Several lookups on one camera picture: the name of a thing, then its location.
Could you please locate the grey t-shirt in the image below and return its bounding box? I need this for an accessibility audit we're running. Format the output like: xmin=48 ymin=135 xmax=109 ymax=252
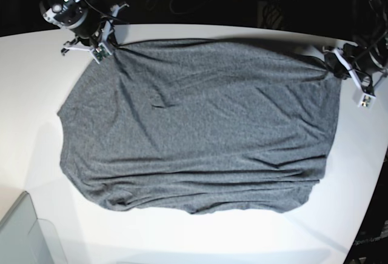
xmin=58 ymin=39 xmax=341 ymax=214

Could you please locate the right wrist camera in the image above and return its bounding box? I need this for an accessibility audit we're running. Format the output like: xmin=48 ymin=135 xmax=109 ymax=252
xmin=91 ymin=44 xmax=111 ymax=64

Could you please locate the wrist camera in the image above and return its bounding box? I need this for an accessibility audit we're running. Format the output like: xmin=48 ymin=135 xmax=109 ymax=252
xmin=355 ymin=92 xmax=376 ymax=109
xmin=91 ymin=44 xmax=111 ymax=64

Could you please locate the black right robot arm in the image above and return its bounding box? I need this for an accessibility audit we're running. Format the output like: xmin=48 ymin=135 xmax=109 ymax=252
xmin=39 ymin=0 xmax=129 ymax=63

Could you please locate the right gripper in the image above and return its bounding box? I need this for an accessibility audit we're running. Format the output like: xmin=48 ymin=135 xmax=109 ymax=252
xmin=61 ymin=2 xmax=130 ymax=56

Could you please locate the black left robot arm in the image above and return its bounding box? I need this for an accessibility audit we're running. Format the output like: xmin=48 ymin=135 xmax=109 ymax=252
xmin=323 ymin=0 xmax=387 ymax=95

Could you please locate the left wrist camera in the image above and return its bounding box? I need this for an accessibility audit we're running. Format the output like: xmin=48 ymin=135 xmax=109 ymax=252
xmin=355 ymin=92 xmax=376 ymax=109

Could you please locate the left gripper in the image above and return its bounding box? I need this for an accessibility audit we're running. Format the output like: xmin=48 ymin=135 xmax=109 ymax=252
xmin=321 ymin=44 xmax=387 ymax=94

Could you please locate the grey tray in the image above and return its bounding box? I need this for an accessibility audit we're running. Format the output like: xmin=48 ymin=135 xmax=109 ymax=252
xmin=1 ymin=191 xmax=68 ymax=264

